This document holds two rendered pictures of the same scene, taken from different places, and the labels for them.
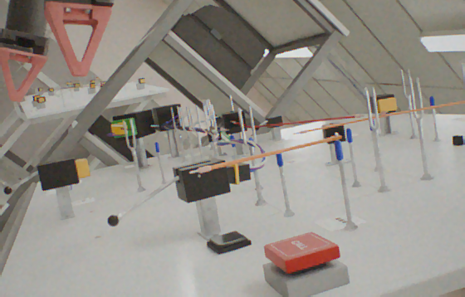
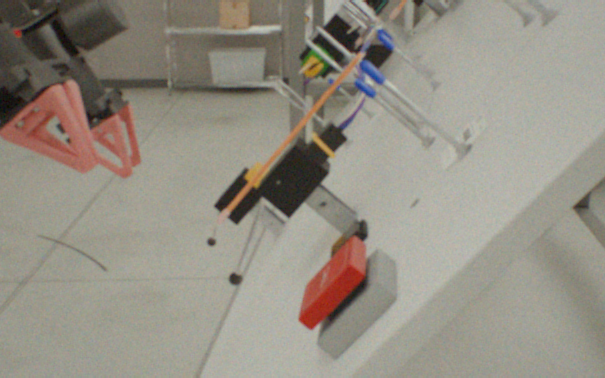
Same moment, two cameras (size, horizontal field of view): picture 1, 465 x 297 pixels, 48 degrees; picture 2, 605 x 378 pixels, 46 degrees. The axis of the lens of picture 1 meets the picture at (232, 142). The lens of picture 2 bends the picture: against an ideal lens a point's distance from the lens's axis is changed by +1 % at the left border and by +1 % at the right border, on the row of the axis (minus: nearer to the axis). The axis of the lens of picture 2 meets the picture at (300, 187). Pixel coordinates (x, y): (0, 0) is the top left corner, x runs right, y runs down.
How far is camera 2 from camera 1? 0.33 m
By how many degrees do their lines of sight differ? 34
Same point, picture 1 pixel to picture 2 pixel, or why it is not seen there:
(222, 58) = not seen: outside the picture
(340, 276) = (377, 300)
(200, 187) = (289, 192)
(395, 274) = (445, 259)
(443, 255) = (514, 189)
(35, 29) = (85, 97)
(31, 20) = not seen: hidden behind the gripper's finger
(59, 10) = (12, 132)
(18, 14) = not seen: hidden behind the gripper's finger
